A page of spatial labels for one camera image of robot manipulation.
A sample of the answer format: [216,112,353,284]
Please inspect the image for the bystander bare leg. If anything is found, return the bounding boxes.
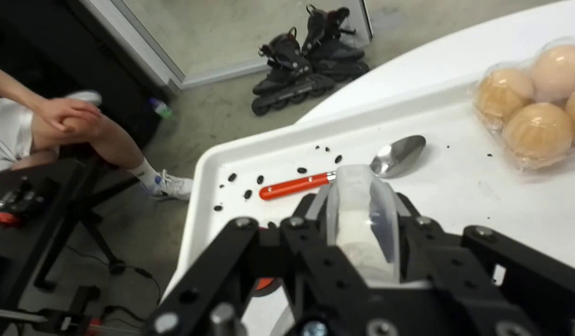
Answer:
[28,114,160,189]

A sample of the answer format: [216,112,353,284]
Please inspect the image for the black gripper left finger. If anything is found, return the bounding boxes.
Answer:
[151,193,371,336]

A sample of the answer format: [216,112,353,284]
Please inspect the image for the bystander bare hand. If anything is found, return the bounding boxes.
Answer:
[31,96,106,137]

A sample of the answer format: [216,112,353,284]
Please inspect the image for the bystander forearm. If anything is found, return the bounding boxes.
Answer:
[0,62,52,118]

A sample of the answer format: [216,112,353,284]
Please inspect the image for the black inline skate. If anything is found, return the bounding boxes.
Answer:
[300,4,371,81]
[250,27,339,118]

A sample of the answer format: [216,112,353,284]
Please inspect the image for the white shorts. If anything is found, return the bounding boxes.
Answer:
[0,96,37,178]

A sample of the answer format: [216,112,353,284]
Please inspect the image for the bread piece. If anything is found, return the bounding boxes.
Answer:
[472,36,575,174]

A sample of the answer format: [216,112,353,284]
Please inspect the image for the aluminium frame bar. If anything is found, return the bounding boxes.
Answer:
[80,0,276,92]

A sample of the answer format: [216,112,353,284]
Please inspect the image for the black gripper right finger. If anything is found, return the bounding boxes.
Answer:
[386,193,575,336]

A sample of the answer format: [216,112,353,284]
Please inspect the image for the orange handled metal spoon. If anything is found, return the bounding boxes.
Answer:
[257,133,427,202]

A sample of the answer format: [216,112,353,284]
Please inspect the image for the green capped bottle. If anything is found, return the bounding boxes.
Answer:
[147,96,175,122]

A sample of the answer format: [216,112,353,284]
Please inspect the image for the white plastic tray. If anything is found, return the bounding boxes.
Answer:
[162,81,575,336]

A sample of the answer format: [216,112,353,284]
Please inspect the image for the white sneaker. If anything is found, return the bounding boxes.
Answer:
[145,170,196,202]
[65,90,104,109]

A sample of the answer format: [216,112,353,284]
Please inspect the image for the clear plastic jar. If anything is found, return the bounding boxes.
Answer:
[321,165,414,288]

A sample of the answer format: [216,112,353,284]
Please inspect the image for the red black hand tool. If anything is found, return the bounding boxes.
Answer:
[0,176,59,230]

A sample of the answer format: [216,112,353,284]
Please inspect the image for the black camera stand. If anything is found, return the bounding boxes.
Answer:
[0,155,145,295]

